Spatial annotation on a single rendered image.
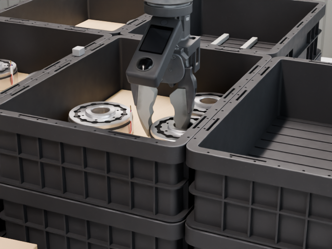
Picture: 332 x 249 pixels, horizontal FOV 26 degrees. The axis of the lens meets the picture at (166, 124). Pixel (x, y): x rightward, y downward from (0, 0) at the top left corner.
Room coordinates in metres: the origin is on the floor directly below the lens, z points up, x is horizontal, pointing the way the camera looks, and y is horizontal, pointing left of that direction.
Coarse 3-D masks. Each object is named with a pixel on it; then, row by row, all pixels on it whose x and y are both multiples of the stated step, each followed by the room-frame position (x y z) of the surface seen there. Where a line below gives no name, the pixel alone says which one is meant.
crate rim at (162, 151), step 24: (96, 48) 1.18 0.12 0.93; (216, 48) 1.18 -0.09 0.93; (48, 72) 1.06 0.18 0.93; (0, 120) 0.89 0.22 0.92; (24, 120) 0.88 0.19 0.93; (48, 120) 0.87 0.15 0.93; (72, 144) 0.85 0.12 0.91; (96, 144) 0.83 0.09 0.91; (120, 144) 0.82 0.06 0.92; (144, 144) 0.80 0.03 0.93; (168, 144) 0.80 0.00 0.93
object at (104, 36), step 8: (8, 24) 1.35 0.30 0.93; (16, 24) 1.34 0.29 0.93; (24, 24) 1.34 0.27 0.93; (32, 24) 1.34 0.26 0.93; (40, 24) 1.34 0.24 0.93; (64, 32) 1.30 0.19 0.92; (72, 32) 1.29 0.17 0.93; (80, 32) 1.29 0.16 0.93; (88, 32) 1.28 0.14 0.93; (96, 32) 1.28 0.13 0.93; (96, 40) 1.23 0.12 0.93; (104, 40) 1.23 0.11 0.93; (88, 48) 1.18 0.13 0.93; (72, 56) 1.14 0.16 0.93; (56, 64) 1.10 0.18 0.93; (40, 72) 1.06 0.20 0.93; (24, 80) 1.03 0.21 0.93; (32, 80) 1.03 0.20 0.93; (8, 88) 0.99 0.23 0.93; (16, 88) 0.99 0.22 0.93; (0, 96) 0.96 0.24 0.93
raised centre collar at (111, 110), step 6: (90, 108) 1.07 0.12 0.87; (96, 108) 1.07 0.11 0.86; (102, 108) 1.07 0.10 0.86; (108, 108) 1.07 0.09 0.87; (114, 108) 1.07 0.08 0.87; (90, 114) 1.04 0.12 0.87; (96, 114) 1.04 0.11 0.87; (102, 114) 1.04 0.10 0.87; (108, 114) 1.04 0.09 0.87; (114, 114) 1.05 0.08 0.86
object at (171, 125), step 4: (192, 120) 1.02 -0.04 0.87; (168, 124) 1.00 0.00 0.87; (172, 124) 1.00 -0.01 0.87; (192, 124) 1.01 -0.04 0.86; (168, 128) 0.99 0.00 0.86; (172, 128) 0.99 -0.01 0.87; (176, 128) 0.99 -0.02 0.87; (180, 128) 0.99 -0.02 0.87; (188, 128) 0.99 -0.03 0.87; (176, 132) 0.98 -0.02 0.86; (180, 132) 0.98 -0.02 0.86; (184, 132) 0.98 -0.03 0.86
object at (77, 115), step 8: (88, 104) 1.10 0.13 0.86; (96, 104) 1.10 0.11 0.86; (104, 104) 1.10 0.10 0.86; (112, 104) 1.10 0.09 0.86; (120, 104) 1.10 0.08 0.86; (72, 112) 1.06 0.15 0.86; (80, 112) 1.06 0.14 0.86; (120, 112) 1.06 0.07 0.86; (128, 112) 1.06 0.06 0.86; (72, 120) 1.03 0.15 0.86; (80, 120) 1.04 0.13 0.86; (88, 120) 1.03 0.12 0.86; (96, 120) 1.03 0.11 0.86; (104, 120) 1.03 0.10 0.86; (112, 120) 1.03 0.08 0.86; (120, 120) 1.03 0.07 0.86; (128, 120) 1.04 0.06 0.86; (104, 128) 1.01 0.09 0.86
